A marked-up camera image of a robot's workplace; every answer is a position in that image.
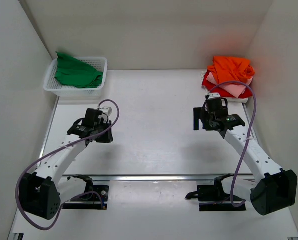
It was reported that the green t shirt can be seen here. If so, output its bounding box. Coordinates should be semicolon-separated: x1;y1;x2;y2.
55;52;104;89

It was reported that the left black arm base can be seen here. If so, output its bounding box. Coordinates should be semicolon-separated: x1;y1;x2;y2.
59;174;110;210

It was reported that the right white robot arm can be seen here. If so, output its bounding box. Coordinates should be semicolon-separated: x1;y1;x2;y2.
193;93;298;216

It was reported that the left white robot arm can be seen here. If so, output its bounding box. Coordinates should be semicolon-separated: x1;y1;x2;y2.
19;107;114;220

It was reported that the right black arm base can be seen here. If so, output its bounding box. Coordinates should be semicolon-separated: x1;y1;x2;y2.
185;174;247;212

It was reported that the pink t shirt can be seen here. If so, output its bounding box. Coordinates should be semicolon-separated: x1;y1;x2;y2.
205;72;254;99

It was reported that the red t shirt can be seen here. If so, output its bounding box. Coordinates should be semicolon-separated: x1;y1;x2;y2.
201;70;254;99

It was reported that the orange t shirt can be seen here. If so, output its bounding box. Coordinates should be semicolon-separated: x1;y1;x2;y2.
207;56;255;84

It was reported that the white perforated plastic basket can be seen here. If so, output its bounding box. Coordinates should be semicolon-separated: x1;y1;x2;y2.
43;52;108;98

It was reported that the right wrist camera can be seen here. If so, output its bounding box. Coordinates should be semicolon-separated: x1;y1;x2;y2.
205;92;221;100

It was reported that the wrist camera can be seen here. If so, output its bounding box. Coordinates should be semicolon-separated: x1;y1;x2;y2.
97;107;113;118
205;92;221;100

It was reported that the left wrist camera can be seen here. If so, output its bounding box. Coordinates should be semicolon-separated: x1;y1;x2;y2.
97;107;113;118

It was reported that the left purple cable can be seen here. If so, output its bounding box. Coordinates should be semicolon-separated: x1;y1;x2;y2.
14;99;120;231

